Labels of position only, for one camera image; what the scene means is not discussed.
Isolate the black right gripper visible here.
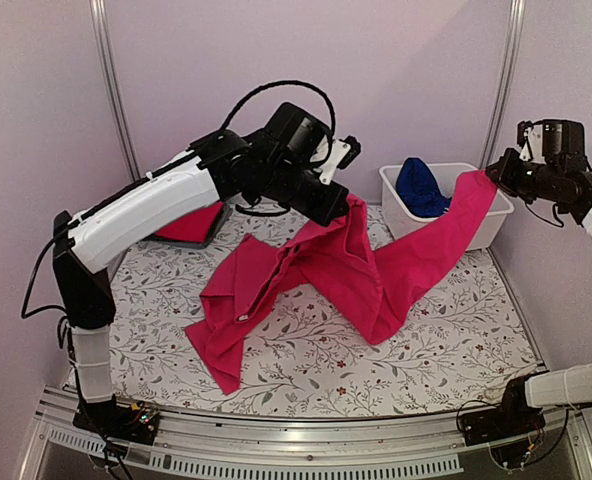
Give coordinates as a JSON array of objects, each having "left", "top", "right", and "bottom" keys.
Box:
[{"left": 487, "top": 146, "right": 564, "bottom": 204}]

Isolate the grey folded garment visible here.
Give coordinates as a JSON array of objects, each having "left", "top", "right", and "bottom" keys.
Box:
[{"left": 145, "top": 202, "right": 231, "bottom": 249}]

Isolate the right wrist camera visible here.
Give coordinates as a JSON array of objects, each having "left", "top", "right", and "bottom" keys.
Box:
[{"left": 517, "top": 119, "right": 586, "bottom": 165}]

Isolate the aluminium frame post right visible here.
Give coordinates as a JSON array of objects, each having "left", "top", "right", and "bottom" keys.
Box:
[{"left": 479, "top": 0, "right": 526, "bottom": 169}]

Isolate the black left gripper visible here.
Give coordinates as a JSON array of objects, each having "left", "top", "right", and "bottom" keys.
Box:
[{"left": 263, "top": 160, "right": 352, "bottom": 229}]

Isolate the aluminium frame post left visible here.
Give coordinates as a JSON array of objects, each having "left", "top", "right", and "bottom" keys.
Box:
[{"left": 89, "top": 0, "right": 141, "bottom": 181}]

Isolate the aluminium frame post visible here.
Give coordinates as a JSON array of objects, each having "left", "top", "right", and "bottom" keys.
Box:
[
  {"left": 89, "top": 0, "right": 141, "bottom": 181},
  {"left": 479, "top": 0, "right": 526, "bottom": 169}
]

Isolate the pink garment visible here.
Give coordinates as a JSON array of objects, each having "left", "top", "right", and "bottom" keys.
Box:
[{"left": 185, "top": 170, "right": 497, "bottom": 395}]

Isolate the blue garment in bin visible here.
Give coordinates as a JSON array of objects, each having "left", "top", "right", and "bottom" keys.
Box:
[{"left": 395, "top": 157, "right": 451, "bottom": 218}]

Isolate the white plastic laundry bin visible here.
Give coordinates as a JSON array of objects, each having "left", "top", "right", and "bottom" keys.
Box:
[{"left": 379, "top": 162, "right": 514, "bottom": 251}]

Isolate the aluminium front rail base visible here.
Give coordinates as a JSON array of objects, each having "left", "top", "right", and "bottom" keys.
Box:
[{"left": 19, "top": 387, "right": 592, "bottom": 479}]

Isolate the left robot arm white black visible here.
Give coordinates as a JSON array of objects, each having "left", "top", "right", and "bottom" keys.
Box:
[{"left": 42, "top": 102, "right": 361, "bottom": 445}]

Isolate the floral patterned table cloth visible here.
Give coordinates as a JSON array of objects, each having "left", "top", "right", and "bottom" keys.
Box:
[{"left": 110, "top": 213, "right": 542, "bottom": 418}]

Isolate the magenta t-shirt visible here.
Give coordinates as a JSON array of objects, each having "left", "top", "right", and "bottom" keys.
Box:
[{"left": 154, "top": 202, "right": 224, "bottom": 243}]

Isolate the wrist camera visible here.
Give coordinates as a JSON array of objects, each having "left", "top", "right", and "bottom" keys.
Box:
[
  {"left": 517, "top": 119, "right": 586, "bottom": 165},
  {"left": 263, "top": 102, "right": 362, "bottom": 185}
]

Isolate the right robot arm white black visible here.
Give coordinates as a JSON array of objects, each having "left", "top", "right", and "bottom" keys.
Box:
[{"left": 485, "top": 148, "right": 592, "bottom": 437}]

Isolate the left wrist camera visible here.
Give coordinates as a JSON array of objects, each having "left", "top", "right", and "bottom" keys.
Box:
[{"left": 263, "top": 102, "right": 362, "bottom": 185}]

